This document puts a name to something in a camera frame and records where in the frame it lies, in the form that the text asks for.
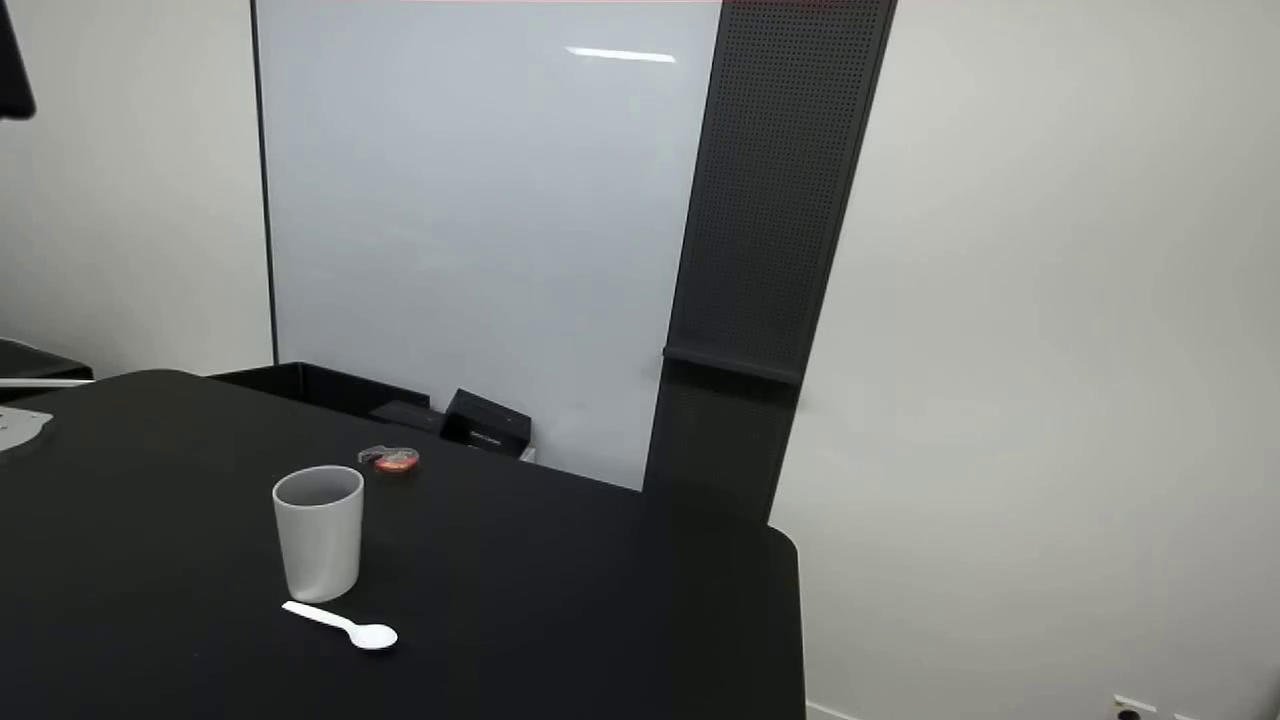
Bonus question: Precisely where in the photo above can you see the white plastic spoon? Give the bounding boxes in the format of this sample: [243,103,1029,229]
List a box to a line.
[279,600,401,653]

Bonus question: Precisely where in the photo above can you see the white ceramic mug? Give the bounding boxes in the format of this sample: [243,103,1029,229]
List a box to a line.
[273,465,365,603]

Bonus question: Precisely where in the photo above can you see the small black box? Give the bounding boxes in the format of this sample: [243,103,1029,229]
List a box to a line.
[441,389,532,455]

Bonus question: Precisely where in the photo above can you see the large whiteboard panel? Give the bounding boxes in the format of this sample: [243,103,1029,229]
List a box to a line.
[252,0,720,489]

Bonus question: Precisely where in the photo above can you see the orange tape roll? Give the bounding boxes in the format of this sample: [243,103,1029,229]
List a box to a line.
[356,443,419,478]

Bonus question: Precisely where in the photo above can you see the dark vertical pillar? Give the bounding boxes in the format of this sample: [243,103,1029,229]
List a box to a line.
[644,0,897,525]

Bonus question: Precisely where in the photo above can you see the black monitor corner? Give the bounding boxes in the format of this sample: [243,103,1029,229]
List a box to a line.
[0,0,35,121]

